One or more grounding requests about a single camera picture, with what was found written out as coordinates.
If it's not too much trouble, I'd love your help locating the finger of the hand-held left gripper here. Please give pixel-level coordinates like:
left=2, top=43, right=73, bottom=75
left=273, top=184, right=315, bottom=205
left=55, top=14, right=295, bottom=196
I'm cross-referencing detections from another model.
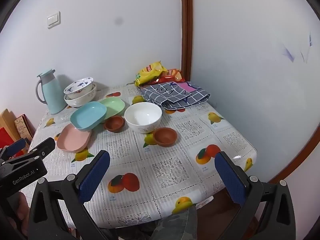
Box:
left=27, top=137, right=56, bottom=161
left=0, top=138, right=27, bottom=159

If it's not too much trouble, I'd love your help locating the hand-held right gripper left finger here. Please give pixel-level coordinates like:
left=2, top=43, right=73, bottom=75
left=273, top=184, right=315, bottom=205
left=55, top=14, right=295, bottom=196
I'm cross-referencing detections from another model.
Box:
left=28, top=150, right=118, bottom=240

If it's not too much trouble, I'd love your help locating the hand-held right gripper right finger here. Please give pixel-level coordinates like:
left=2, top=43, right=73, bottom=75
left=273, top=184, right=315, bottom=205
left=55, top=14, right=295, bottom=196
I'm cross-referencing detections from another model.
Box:
left=214, top=151, right=297, bottom=240

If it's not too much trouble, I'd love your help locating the pink plastic plate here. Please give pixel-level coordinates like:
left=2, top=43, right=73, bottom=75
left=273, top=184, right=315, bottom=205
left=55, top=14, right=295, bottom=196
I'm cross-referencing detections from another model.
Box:
left=56, top=124, right=92, bottom=152

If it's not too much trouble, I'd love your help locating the blue plastic plate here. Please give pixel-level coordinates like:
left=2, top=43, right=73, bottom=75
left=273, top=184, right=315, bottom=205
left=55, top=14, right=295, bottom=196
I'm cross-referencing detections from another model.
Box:
left=70, top=102, right=107, bottom=132

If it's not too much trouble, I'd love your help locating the small brown clay bowl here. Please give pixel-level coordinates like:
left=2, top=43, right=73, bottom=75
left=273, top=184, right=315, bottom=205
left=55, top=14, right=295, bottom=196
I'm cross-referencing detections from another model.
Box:
left=152, top=127, right=178, bottom=147
left=103, top=116, right=125, bottom=133

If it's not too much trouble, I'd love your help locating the green plastic plate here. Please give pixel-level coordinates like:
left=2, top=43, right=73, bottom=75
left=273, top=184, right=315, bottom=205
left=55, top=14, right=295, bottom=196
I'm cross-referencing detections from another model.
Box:
left=98, top=97, right=126, bottom=120

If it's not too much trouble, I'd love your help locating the large white flower-outline bowl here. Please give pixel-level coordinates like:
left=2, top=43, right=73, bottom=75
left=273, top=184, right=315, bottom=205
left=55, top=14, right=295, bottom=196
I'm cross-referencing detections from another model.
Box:
left=124, top=102, right=163, bottom=133

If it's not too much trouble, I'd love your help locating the red box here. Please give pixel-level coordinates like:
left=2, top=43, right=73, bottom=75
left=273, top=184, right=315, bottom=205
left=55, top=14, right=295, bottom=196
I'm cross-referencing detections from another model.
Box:
left=0, top=127, right=15, bottom=150

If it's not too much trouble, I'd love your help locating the brown patterned box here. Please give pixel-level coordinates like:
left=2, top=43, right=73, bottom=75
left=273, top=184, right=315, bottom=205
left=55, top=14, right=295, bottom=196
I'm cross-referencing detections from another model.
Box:
left=14, top=114, right=33, bottom=140

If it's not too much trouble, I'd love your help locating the light blue thermos jug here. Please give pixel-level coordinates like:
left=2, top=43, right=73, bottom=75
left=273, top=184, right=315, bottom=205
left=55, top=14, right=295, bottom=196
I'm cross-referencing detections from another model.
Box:
left=36, top=69, right=67, bottom=115

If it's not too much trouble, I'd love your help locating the grey vine patterned white bowl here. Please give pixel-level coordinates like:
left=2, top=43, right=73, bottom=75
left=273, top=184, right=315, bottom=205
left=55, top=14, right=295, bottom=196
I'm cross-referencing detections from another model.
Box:
left=64, top=84, right=97, bottom=108

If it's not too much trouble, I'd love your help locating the fruit printed tablecloth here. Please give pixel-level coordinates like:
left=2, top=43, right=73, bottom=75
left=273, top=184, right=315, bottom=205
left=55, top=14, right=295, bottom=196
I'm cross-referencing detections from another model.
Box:
left=20, top=82, right=258, bottom=229

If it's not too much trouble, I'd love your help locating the camouflage trouser leg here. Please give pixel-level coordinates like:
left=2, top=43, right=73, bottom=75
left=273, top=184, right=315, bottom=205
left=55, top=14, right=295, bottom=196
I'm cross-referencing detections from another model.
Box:
left=150, top=204, right=198, bottom=240

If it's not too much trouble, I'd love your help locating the blue patterned white bowl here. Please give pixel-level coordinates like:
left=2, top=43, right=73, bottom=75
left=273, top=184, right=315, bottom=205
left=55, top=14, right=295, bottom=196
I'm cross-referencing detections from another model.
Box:
left=63, top=77, right=95, bottom=99

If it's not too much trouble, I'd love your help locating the grey checked cloth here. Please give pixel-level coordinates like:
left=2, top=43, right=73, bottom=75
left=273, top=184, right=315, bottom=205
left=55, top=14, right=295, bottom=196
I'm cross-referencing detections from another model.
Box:
left=139, top=81, right=211, bottom=110

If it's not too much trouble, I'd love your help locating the pink paper sheet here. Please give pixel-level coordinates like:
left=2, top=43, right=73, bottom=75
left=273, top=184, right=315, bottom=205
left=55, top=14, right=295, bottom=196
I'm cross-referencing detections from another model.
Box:
left=178, top=81, right=198, bottom=93

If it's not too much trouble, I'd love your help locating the red chip bag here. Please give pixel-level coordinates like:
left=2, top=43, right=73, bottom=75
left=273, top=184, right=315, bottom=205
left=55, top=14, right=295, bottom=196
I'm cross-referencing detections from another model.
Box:
left=147, top=69, right=185, bottom=85

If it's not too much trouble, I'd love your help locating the yellow chip bag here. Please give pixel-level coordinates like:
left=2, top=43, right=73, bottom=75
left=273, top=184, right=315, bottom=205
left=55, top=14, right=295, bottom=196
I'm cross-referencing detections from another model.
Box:
left=134, top=61, right=167, bottom=87

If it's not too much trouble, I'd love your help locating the white light switch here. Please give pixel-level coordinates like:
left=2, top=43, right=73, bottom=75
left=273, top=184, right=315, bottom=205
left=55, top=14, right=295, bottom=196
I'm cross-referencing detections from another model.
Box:
left=47, top=11, right=61, bottom=29

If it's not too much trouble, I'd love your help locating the brown wooden door frame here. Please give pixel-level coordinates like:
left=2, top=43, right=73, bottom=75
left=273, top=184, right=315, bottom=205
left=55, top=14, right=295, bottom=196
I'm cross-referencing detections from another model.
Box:
left=180, top=0, right=193, bottom=82

